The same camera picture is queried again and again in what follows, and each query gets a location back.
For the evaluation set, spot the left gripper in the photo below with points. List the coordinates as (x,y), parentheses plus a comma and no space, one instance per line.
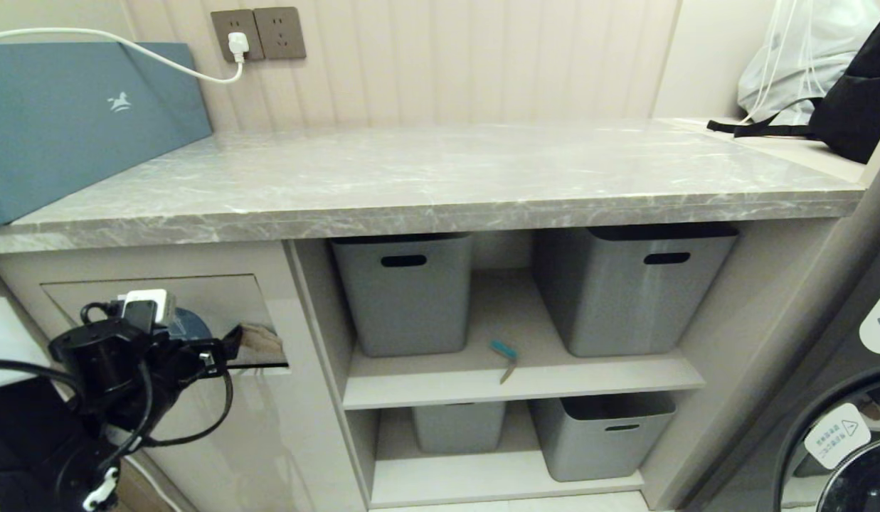
(192,358)

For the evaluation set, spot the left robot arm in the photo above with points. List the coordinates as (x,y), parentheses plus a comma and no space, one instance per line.
(98,359)

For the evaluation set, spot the beige counter cabinet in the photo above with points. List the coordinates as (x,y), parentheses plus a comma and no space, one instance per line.
(311,441)

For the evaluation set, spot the grey plastic storage bin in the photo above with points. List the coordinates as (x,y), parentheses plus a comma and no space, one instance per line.
(596,444)
(624,306)
(407,306)
(457,427)

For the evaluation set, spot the blue-grey cardboard box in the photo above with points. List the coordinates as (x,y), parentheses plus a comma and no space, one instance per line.
(70,121)

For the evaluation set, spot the grey washing machine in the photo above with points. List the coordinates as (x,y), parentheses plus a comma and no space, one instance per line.
(788,341)

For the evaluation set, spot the washing machine round door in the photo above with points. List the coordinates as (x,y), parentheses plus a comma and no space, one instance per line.
(802,441)

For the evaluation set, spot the white fabric bag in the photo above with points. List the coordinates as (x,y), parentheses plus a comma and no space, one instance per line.
(781,71)

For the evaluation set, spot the black backpack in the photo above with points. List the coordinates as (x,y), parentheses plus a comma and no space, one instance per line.
(856,107)

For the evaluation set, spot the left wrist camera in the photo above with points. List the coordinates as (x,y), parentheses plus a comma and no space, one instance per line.
(146,309)

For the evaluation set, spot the brown wall socket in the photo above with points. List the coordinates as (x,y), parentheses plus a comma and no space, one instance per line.
(282,32)
(230,25)

